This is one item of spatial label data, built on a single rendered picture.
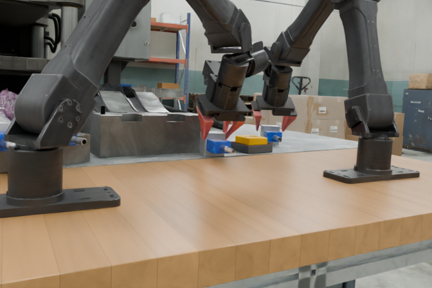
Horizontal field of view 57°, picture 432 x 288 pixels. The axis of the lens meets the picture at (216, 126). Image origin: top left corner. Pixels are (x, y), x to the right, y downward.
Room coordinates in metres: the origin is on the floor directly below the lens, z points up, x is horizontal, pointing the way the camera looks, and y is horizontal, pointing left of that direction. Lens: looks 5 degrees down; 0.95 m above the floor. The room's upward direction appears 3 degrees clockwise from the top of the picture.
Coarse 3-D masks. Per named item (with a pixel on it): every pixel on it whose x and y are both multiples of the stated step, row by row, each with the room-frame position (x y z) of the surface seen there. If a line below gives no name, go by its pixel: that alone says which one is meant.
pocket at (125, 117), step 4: (124, 116) 0.90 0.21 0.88; (128, 116) 0.90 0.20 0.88; (132, 116) 0.91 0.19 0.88; (136, 116) 0.91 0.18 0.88; (140, 116) 0.89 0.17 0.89; (124, 120) 0.90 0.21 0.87; (128, 120) 0.90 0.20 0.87; (132, 120) 0.91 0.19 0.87; (136, 120) 0.91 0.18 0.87; (140, 120) 0.89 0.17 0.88
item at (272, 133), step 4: (260, 128) 1.19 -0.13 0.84; (264, 128) 1.16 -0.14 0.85; (268, 128) 1.16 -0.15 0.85; (272, 128) 1.16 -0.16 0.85; (276, 128) 1.16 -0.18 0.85; (260, 132) 1.19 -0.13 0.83; (264, 132) 1.15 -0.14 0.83; (268, 132) 1.12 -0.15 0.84; (272, 132) 1.12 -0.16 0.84; (276, 132) 1.12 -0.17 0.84; (280, 132) 1.12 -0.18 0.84; (264, 136) 1.15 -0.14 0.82; (268, 136) 1.12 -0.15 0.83; (272, 136) 1.12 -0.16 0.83; (276, 136) 1.09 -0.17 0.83; (280, 136) 1.12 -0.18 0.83; (268, 140) 1.12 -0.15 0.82; (272, 140) 1.12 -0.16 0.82; (276, 140) 1.12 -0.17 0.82; (280, 140) 1.07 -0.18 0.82; (276, 144) 1.16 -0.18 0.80
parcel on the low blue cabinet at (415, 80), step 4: (412, 76) 7.40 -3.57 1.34; (416, 76) 7.32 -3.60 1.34; (420, 76) 7.23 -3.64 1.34; (424, 76) 7.17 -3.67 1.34; (428, 76) 7.12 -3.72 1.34; (412, 80) 7.38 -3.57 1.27; (416, 80) 7.30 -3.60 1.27; (420, 80) 7.22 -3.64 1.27; (424, 80) 7.16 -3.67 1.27; (428, 80) 7.13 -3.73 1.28; (408, 84) 7.47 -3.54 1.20; (412, 84) 7.38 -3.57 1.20; (416, 84) 7.30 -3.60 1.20; (420, 84) 7.21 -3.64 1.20; (424, 84) 7.15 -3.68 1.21; (428, 84) 7.13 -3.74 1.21; (408, 88) 7.47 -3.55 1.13; (412, 88) 7.40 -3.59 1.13; (416, 88) 7.31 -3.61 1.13; (420, 88) 7.22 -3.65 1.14; (424, 88) 7.15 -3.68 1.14; (428, 88) 7.15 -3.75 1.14
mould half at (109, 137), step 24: (120, 96) 1.14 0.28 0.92; (144, 96) 1.18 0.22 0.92; (96, 120) 0.84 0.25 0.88; (120, 120) 0.85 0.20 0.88; (144, 120) 0.88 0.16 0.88; (192, 120) 0.94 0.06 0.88; (96, 144) 0.84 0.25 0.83; (120, 144) 0.85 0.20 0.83; (144, 144) 0.88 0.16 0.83; (168, 144) 0.91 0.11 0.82; (192, 144) 0.95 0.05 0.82
